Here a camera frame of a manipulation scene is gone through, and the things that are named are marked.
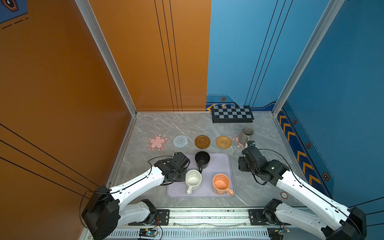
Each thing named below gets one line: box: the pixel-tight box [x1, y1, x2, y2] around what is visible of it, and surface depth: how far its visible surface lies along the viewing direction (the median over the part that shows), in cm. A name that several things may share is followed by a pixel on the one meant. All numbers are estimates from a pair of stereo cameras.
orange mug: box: [212, 173, 234, 197], surface depth 81 cm
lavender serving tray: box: [166, 153, 235, 199], surface depth 85 cm
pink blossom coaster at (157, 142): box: [147, 133, 169, 151], surface depth 104 cm
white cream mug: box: [185, 169, 202, 196], surface depth 81 cm
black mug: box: [195, 151, 211, 174], surface depth 87 cm
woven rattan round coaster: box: [216, 135, 232, 149], surface depth 104 cm
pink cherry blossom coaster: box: [231, 135, 248, 150], surface depth 105 cm
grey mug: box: [238, 126, 255, 146], surface depth 97 cm
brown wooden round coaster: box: [194, 135, 211, 149], surface depth 104 cm
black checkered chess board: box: [212, 105, 255, 123], surface depth 118 cm
